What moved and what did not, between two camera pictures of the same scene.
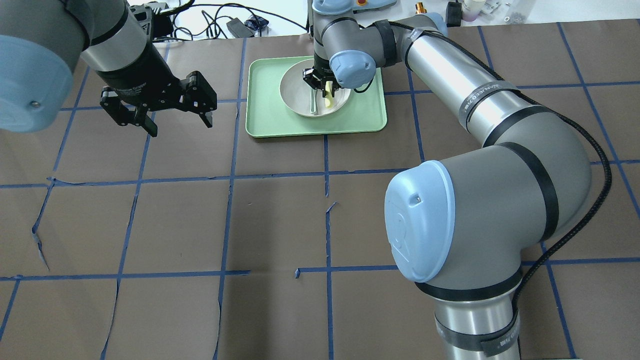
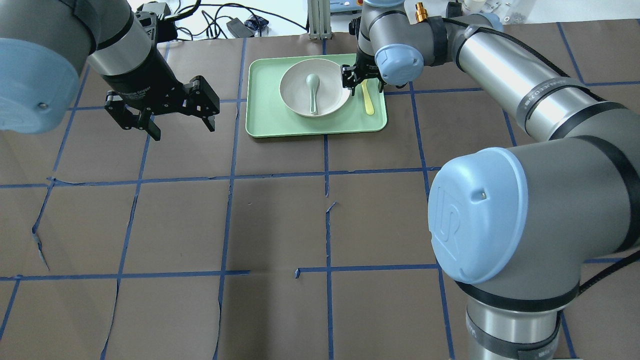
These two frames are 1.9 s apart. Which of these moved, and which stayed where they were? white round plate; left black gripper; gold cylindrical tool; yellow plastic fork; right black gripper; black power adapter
Moved: yellow plastic fork; right black gripper
Stayed: black power adapter; gold cylindrical tool; left black gripper; white round plate
